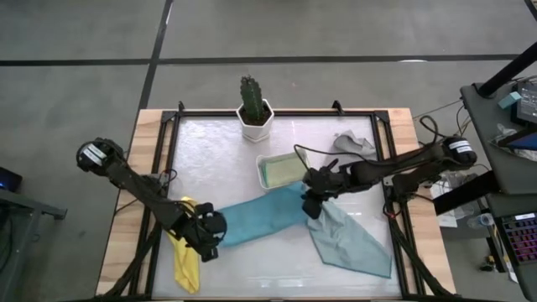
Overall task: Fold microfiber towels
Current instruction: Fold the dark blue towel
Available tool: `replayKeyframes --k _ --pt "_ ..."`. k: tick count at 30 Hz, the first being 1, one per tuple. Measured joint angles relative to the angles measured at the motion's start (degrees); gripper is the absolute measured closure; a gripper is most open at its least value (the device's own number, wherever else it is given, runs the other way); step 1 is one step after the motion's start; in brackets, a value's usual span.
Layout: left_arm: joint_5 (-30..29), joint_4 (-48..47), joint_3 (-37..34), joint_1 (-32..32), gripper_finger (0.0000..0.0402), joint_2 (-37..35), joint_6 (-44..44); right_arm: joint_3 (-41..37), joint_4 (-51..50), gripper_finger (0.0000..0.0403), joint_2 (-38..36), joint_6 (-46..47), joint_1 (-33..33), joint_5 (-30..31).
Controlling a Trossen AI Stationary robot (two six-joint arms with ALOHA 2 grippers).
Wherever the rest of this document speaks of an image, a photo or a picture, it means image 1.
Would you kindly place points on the white papers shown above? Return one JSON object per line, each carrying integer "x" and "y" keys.
{"x": 446, "y": 218}

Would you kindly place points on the black screen device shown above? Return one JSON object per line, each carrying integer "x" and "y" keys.
{"x": 528, "y": 105}

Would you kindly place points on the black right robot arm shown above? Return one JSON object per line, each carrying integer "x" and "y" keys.
{"x": 403, "y": 161}

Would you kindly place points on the clear plastic bottle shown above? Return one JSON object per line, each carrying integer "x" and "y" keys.
{"x": 482, "y": 220}

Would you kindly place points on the yellow microfiber towel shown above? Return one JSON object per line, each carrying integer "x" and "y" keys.
{"x": 186, "y": 268}

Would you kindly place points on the black crossbar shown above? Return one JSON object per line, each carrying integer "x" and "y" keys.
{"x": 461, "y": 195}

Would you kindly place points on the light green microfiber towel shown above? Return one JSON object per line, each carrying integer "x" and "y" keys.
{"x": 283, "y": 170}

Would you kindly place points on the grey microfiber towel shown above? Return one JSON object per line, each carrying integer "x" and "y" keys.
{"x": 352, "y": 144}

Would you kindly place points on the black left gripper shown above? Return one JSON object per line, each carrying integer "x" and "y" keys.
{"x": 205, "y": 226}

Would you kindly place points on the clear plastic bag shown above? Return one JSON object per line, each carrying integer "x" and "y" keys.
{"x": 503, "y": 134}

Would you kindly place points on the blue-lit black device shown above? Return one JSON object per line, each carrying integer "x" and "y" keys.
{"x": 8, "y": 180}

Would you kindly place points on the grey side table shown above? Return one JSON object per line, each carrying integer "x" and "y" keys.
{"x": 25, "y": 201}

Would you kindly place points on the white hexagonal plant pot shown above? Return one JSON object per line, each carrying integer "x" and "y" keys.
{"x": 256, "y": 132}

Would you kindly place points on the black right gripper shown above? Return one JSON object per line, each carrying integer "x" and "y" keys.
{"x": 323, "y": 182}

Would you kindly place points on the bright blue microfiber towel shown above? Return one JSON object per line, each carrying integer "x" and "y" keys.
{"x": 260, "y": 216}

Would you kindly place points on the keyboard with colourful keys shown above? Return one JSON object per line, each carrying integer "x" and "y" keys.
{"x": 522, "y": 239}

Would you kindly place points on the small teal box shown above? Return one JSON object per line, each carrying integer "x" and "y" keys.
{"x": 509, "y": 100}

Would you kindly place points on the black slanted post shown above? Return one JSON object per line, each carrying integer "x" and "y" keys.
{"x": 507, "y": 71}

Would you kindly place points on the white plastic bin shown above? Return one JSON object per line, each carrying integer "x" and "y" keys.
{"x": 259, "y": 168}

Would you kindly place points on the green cactus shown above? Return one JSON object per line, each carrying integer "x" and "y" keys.
{"x": 251, "y": 98}

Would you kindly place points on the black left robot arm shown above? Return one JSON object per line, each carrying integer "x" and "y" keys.
{"x": 134, "y": 184}

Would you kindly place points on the black aluminium station frame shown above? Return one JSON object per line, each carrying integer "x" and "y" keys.
{"x": 314, "y": 112}

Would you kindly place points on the grey cart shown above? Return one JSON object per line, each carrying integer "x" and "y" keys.
{"x": 482, "y": 121}

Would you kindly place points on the pale teal microfiber towel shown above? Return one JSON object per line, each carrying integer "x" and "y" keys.
{"x": 348, "y": 243}

